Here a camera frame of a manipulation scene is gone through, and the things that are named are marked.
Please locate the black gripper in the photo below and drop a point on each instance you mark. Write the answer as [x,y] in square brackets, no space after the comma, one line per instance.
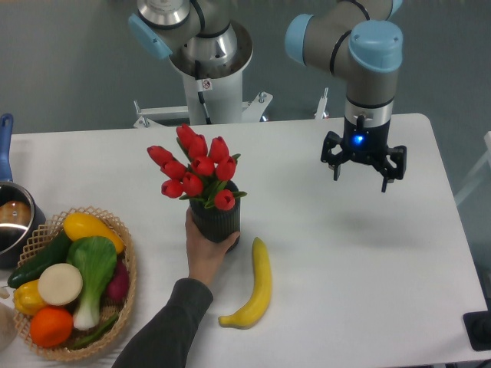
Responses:
[368,146]

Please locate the red tulip bouquet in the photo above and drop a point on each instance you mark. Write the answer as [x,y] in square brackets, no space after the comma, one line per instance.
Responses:
[207,178]

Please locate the dark grey ribbed vase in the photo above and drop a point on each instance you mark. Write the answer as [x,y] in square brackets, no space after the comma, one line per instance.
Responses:
[216,212]

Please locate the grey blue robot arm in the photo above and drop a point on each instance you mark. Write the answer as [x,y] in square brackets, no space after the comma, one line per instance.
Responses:
[355,41]

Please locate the dark grey sleeved forearm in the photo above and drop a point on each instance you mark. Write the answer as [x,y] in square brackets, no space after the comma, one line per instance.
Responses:
[166,339]

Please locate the bare human hand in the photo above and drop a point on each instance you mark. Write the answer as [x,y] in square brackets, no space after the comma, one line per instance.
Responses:
[204,256]

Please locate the yellow banana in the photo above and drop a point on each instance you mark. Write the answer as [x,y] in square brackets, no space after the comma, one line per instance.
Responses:
[254,309]

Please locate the black device at edge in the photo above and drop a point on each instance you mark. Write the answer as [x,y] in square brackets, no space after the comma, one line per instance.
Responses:
[477,326]

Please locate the purple sweet potato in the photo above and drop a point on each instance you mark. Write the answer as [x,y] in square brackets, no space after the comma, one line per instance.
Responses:
[118,287]

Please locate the green bok choy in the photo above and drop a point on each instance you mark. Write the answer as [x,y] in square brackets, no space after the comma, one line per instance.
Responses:
[95,257]

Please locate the yellow squash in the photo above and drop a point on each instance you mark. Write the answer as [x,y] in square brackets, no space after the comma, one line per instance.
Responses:
[80,225]

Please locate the green chili pepper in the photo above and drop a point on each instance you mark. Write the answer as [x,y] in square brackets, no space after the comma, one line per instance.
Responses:
[96,335]

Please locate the green cucumber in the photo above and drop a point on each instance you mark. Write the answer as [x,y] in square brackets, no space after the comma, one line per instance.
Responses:
[53,253]

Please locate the woven wicker basket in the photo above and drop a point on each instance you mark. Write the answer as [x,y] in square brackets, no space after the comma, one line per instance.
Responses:
[40,238]

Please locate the white round radish slice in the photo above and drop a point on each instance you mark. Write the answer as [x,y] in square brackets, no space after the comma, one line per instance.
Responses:
[60,284]

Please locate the orange fruit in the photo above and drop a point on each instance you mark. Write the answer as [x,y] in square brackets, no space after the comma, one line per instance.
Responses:
[51,326]

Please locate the yellow bell pepper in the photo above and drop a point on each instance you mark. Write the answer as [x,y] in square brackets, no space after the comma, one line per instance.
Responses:
[27,299]

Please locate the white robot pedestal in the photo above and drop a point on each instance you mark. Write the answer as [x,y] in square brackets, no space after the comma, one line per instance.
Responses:
[211,71]

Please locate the blue handled saucepan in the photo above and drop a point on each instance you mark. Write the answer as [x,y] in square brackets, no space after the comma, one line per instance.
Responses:
[20,215]

